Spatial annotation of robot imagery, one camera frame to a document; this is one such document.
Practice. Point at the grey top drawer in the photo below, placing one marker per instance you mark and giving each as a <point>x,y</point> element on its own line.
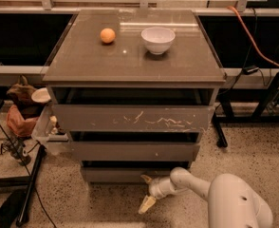
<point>133,118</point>

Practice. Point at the grey bottom drawer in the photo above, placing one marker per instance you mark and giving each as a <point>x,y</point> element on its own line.
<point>121,175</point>

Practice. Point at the black power adapter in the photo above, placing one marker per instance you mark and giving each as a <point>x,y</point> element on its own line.
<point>248,70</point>

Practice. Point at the black stand pole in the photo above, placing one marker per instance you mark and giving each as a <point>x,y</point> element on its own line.
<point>23,215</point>

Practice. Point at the black table leg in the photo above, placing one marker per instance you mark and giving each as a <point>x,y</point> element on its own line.
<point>225,103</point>

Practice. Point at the grey middle drawer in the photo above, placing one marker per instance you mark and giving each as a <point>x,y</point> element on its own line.
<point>135,151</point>

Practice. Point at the orange fruit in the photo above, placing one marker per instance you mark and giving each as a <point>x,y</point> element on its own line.
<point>108,35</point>

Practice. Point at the orange cloth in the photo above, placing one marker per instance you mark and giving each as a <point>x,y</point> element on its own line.
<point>18,125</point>

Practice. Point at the grey drawer cabinet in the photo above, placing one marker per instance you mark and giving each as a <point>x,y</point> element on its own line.
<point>86,71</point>

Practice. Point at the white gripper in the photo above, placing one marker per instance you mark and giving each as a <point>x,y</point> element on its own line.
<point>158,188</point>

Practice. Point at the grey drawer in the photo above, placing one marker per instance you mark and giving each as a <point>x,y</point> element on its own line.
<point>133,118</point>
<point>135,151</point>
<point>121,175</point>

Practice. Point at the brown plush toy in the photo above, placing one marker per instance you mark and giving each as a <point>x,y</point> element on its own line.
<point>20,93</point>

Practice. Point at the small white dish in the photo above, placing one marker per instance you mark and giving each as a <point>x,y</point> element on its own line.
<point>41,96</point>

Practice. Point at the white bowl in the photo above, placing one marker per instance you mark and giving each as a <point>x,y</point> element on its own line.
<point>157,40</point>

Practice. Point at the clear plastic bin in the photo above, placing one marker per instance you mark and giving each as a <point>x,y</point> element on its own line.
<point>44,134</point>

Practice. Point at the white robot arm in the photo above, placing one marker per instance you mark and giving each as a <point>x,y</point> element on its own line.
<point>232,203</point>

